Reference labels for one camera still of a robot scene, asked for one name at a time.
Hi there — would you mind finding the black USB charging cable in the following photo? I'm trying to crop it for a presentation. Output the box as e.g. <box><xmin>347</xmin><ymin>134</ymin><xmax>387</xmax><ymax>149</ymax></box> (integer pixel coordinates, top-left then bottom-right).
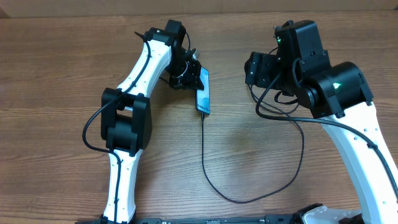
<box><xmin>200</xmin><ymin>46</ymin><xmax>305</xmax><ymax>205</ymax></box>

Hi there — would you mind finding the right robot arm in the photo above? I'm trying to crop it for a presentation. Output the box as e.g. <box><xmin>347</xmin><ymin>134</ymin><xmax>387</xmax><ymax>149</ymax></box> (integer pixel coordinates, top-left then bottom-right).
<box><xmin>244</xmin><ymin>20</ymin><xmax>397</xmax><ymax>223</ymax></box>

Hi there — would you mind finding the blue Galaxy smartphone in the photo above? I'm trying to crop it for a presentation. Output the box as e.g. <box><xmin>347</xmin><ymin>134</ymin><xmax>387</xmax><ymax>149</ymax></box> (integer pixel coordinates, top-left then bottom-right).
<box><xmin>195</xmin><ymin>67</ymin><xmax>210</xmax><ymax>114</ymax></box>

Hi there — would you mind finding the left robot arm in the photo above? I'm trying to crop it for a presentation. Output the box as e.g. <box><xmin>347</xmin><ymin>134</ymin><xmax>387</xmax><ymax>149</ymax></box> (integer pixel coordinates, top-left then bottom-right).
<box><xmin>99</xmin><ymin>20</ymin><xmax>210</xmax><ymax>223</ymax></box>

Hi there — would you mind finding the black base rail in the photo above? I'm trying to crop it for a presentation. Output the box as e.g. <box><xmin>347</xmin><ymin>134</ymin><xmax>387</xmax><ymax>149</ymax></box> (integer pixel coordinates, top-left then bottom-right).
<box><xmin>74</xmin><ymin>213</ymin><xmax>299</xmax><ymax>224</ymax></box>

